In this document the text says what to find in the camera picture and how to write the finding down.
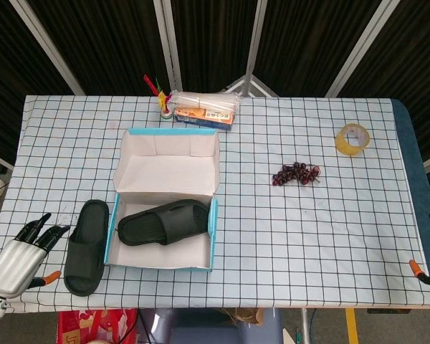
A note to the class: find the yellow packing tape roll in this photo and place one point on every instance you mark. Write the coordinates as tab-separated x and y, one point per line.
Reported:
344	147

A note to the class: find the dark blue table pad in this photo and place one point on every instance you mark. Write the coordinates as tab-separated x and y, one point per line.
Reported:
410	143

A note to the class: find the white black checked tablecloth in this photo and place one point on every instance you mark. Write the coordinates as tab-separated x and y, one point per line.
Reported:
290	233

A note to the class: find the black folding screen white frame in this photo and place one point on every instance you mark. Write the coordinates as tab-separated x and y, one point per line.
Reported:
111	43

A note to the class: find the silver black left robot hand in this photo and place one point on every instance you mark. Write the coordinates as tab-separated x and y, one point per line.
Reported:
14	267

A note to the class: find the red yellow feather shuttlecock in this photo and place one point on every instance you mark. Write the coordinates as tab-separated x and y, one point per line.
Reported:
162	98

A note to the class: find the dark purple grape bunch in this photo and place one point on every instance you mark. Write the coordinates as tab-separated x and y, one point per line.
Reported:
295	173

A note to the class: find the metal table leg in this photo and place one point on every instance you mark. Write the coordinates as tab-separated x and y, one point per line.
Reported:
305	326

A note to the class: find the brown paper bag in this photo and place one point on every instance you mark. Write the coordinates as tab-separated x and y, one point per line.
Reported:
247	316

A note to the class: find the grey blue plastic chair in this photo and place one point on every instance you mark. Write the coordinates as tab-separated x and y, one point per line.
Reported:
208	329

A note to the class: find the orange black spring clamp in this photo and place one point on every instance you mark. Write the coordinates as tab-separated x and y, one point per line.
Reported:
415	267
52	277

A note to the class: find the orange and blue packet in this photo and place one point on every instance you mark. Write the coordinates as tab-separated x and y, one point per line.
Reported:
204	118

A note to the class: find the light blue cardboard shoe box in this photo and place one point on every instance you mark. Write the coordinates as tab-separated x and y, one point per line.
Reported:
165	168

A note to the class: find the black rubber slipper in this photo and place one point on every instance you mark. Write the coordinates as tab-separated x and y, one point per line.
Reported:
175	222
84	258

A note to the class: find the bundle of clear plastic tubes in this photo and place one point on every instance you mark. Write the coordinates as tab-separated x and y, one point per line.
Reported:
204	100

